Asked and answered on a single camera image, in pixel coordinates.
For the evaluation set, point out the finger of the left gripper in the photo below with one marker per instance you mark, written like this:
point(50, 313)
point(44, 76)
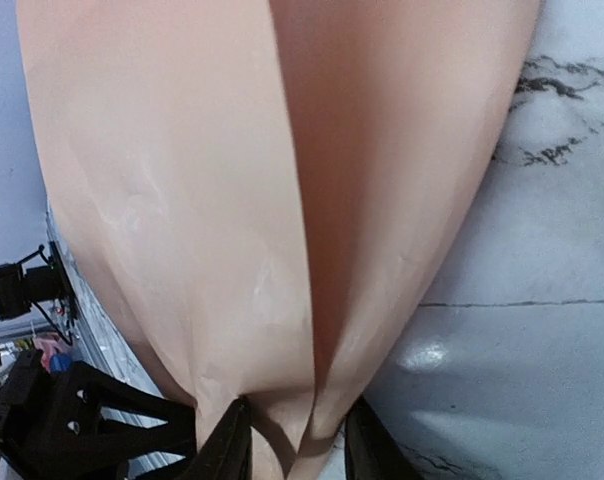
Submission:
point(84, 424)

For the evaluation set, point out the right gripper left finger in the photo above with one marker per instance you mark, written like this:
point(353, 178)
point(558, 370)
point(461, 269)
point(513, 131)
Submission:
point(227, 453)

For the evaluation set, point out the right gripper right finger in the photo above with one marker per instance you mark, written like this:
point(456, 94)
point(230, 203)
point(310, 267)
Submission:
point(370, 452)

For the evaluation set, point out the peach wrapping paper sheet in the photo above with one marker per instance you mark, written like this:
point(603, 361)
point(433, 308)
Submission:
point(260, 192)

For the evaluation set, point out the blue object behind table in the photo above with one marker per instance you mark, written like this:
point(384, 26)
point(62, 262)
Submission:
point(59, 363)

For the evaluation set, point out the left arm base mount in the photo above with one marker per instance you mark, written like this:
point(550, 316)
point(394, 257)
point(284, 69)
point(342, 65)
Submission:
point(33, 280)

